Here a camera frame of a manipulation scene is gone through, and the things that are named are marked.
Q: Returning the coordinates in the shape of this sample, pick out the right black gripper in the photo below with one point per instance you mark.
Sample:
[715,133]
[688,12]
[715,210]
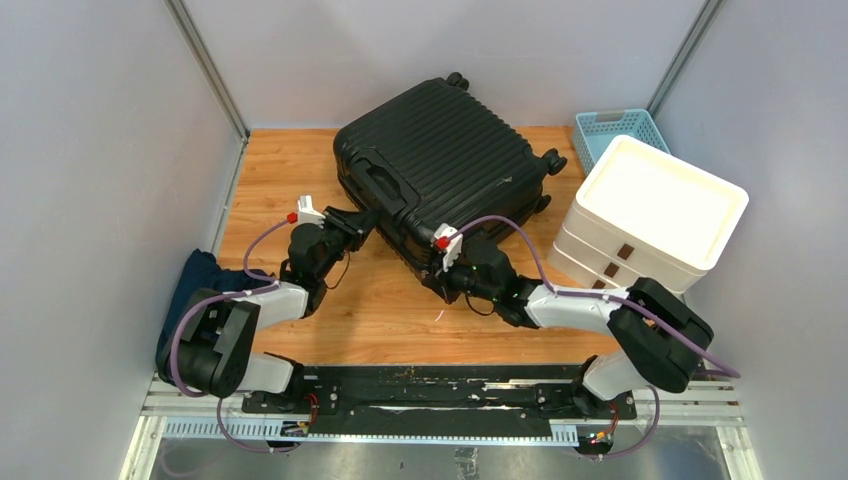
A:
[443,280]

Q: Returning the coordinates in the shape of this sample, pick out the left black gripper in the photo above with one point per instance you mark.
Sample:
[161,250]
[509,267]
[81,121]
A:
[357,222]

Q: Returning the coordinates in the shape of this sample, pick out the black ribbed hard-shell suitcase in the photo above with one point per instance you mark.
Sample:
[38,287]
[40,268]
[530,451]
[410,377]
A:
[435,155]

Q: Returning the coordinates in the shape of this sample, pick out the white three-drawer storage unit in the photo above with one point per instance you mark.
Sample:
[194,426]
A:
[642,212]

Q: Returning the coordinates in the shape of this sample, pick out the light blue plastic basket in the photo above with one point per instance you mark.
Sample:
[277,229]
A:
[594,131]

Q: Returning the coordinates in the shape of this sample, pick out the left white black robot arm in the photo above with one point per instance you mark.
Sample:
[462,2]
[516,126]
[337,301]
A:
[209,352]

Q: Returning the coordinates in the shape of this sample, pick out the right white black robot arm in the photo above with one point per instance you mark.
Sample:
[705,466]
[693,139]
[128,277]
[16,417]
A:
[661,340]

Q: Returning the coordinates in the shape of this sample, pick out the dark blue cloth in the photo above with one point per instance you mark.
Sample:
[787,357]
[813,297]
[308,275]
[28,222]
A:
[201,270]

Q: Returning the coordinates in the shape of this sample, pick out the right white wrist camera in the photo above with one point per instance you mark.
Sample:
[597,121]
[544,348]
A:
[448,241]

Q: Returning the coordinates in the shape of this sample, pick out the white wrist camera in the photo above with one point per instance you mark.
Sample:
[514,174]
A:
[448,241]
[306,212]

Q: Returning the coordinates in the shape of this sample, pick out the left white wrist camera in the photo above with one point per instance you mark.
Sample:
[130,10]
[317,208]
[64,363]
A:
[306,212]

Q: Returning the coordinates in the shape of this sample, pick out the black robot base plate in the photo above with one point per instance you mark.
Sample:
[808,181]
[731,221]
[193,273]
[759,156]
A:
[431,401]

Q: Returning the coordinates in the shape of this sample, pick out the left aluminium frame post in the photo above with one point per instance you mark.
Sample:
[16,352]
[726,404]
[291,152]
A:
[195,42]

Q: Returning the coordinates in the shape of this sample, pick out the aluminium frame post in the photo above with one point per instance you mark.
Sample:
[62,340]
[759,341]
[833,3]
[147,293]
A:
[195,42]
[697,31]

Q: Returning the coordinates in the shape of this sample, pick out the right aluminium frame post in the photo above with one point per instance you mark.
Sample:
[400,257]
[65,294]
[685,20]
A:
[697,31]

